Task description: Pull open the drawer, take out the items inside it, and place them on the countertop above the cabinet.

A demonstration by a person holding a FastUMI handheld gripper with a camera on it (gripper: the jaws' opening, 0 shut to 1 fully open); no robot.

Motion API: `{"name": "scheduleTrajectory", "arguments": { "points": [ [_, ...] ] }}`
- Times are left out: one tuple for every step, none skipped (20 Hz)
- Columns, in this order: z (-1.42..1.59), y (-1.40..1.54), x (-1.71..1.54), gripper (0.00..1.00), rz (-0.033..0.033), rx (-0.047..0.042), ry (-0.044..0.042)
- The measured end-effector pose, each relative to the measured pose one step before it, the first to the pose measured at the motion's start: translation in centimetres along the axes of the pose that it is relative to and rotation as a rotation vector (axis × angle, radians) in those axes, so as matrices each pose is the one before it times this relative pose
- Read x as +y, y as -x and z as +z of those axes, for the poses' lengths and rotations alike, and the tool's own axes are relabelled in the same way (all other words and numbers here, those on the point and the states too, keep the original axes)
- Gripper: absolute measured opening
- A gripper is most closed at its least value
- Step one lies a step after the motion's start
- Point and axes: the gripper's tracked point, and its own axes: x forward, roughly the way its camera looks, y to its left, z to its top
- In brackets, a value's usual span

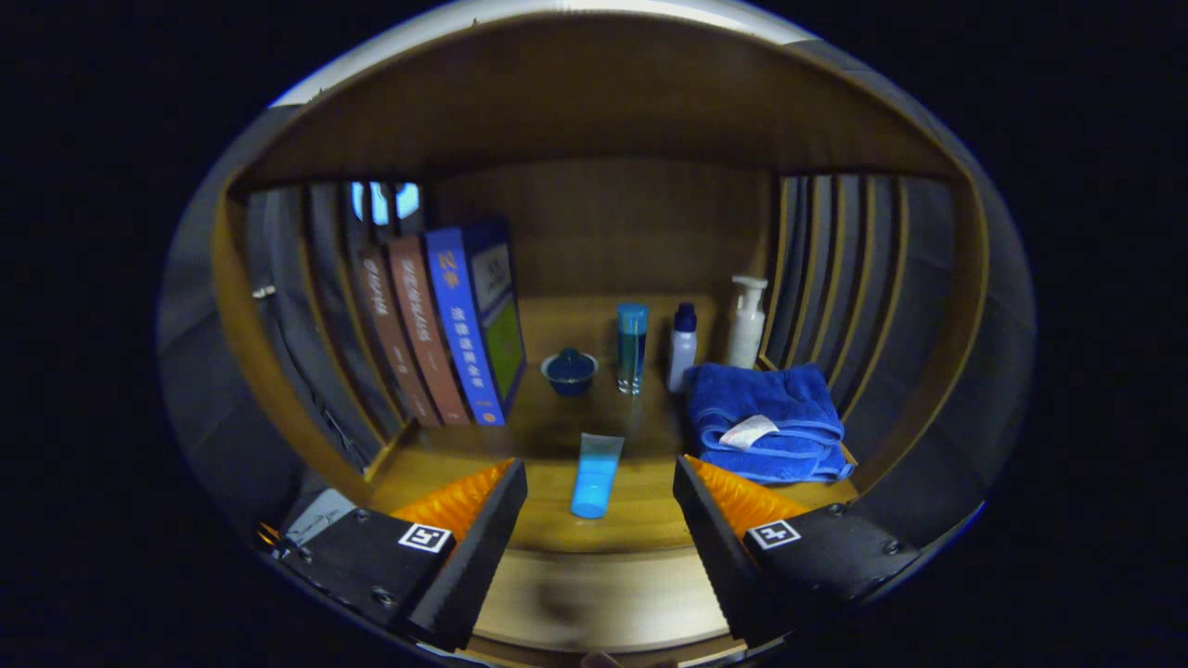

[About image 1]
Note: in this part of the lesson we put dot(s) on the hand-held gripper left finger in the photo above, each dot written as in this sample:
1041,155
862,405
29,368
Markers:
478,557

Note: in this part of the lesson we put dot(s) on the reddish brown book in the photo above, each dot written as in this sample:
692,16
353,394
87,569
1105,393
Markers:
422,315

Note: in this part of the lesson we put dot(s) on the white pump bottle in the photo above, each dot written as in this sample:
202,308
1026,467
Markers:
746,320

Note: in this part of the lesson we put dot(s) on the wooden drawer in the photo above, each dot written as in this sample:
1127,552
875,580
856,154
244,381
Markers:
603,594

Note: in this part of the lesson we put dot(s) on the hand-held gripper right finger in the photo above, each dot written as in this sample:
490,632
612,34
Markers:
724,557

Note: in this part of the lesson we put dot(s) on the folded blue towel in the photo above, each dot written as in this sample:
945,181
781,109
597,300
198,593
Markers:
770,417

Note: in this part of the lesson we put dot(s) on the teal clear bottle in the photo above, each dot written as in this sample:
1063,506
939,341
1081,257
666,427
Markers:
632,348

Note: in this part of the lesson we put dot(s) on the wooden cabinet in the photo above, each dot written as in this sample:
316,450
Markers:
603,102

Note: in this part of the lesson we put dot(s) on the thick blue book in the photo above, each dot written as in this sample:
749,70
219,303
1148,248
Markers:
459,315

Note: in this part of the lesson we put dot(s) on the wooden countertop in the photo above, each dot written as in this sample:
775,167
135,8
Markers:
640,482

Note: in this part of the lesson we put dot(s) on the light blue tube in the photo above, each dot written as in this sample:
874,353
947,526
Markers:
594,473

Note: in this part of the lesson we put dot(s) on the white bottle blue cap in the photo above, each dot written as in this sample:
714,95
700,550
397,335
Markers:
682,351

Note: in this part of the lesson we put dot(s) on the dark brown book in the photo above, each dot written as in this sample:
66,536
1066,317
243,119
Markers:
390,325

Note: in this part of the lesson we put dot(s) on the blue lidded teacup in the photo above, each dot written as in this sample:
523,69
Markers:
569,371

